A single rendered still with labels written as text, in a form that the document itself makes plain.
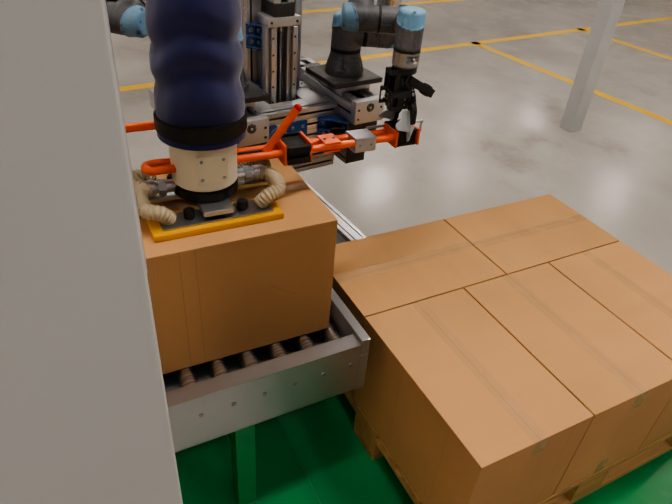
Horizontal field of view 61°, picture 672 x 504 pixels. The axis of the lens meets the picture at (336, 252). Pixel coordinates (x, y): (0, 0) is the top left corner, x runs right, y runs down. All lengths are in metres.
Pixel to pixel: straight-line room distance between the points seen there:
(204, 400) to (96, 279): 1.29
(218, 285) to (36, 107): 1.29
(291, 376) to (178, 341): 0.32
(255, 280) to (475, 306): 0.79
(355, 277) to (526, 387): 0.67
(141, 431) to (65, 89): 0.21
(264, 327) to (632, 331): 1.20
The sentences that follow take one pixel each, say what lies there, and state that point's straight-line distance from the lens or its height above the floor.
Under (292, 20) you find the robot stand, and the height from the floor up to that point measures 1.24.
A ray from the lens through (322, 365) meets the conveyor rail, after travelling 1.66.
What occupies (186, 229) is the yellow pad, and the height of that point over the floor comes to 0.97.
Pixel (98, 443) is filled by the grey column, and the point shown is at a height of 1.48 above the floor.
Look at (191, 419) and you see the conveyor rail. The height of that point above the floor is 0.52.
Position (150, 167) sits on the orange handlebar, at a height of 1.09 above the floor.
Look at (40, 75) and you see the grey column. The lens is 0.25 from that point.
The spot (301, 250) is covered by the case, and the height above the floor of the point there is 0.87.
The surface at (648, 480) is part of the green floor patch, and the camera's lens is 2.47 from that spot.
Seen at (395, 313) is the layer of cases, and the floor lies 0.54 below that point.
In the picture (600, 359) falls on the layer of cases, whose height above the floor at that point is 0.54.
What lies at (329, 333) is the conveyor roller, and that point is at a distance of 1.78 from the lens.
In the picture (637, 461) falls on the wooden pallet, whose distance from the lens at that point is 2.48.
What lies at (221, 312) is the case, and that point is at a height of 0.72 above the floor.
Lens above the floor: 1.78
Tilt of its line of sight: 36 degrees down
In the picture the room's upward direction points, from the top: 5 degrees clockwise
